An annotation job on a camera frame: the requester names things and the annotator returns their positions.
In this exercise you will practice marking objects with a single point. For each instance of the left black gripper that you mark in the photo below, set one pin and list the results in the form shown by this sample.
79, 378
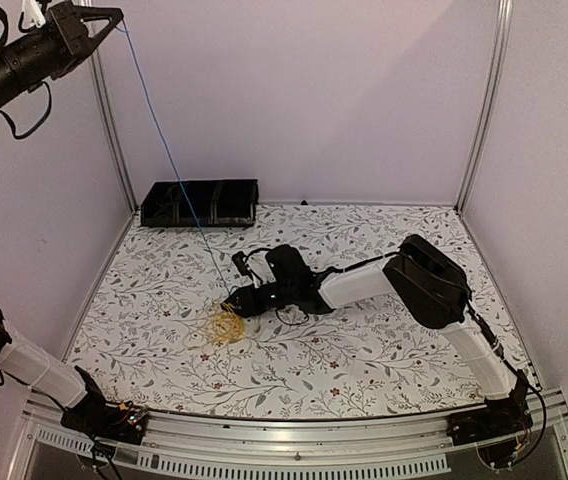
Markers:
73, 32

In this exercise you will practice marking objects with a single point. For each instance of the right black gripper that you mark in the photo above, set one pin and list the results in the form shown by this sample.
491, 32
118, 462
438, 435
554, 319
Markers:
250, 301

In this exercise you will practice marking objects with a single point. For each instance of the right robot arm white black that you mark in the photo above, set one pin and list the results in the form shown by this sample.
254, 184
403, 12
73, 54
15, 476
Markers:
433, 288

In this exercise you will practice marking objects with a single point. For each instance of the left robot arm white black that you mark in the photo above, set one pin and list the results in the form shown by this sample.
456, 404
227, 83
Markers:
55, 39

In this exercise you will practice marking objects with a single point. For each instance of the black compartment storage bin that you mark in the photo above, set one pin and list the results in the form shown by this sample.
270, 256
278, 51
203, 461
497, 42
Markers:
204, 203

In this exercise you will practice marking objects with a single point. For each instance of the floral patterned table mat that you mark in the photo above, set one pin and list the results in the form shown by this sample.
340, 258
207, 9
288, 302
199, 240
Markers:
147, 335

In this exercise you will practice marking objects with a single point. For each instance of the left aluminium corner post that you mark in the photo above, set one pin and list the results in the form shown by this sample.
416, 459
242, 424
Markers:
110, 131

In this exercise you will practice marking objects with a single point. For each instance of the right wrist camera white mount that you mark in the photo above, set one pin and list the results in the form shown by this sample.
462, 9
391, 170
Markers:
241, 263

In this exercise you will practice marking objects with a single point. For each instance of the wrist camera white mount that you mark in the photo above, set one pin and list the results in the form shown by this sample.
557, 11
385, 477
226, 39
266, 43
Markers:
241, 263
32, 15

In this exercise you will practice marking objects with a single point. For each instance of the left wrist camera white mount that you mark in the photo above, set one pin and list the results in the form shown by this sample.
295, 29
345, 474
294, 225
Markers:
32, 15

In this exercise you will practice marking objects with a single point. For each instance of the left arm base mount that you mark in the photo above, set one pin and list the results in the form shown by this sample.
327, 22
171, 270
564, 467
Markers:
96, 418

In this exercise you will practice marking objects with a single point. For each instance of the aluminium front rail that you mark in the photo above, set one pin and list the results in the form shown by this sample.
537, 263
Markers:
188, 446

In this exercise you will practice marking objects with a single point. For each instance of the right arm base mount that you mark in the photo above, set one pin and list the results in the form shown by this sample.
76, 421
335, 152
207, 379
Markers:
505, 423

